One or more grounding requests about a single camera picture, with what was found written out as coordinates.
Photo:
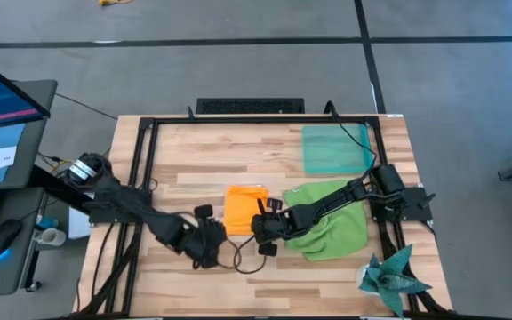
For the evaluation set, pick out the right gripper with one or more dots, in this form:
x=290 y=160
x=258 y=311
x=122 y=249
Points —
x=274 y=226

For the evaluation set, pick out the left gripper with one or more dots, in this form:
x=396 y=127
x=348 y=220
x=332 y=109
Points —
x=202 y=242

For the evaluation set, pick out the orange microfiber towel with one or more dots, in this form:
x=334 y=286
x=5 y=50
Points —
x=242 y=209

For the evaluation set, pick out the green microfiber towel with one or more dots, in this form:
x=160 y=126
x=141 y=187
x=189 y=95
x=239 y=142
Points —
x=336 y=235

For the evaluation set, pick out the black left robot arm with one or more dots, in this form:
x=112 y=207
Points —
x=122 y=200

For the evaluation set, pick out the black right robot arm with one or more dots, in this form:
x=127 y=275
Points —
x=340 y=197

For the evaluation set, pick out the teal translucent plastic basket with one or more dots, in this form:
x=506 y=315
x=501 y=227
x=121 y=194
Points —
x=327 y=151

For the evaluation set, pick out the black perforated panel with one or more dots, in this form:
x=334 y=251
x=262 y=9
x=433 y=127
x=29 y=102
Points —
x=249 y=106

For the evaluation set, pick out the artificial plant white pot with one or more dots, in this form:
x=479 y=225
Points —
x=389 y=280

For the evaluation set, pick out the white mug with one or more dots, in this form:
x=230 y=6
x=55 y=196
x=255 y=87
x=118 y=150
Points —
x=51 y=237

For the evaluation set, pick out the black glowing computer mouse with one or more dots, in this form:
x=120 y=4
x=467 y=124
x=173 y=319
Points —
x=3 y=235

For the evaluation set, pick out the white paper sheet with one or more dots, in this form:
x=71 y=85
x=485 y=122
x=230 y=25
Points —
x=2 y=159

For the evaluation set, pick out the black aluminium table frame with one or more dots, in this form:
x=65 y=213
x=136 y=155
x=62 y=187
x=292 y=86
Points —
x=149 y=155

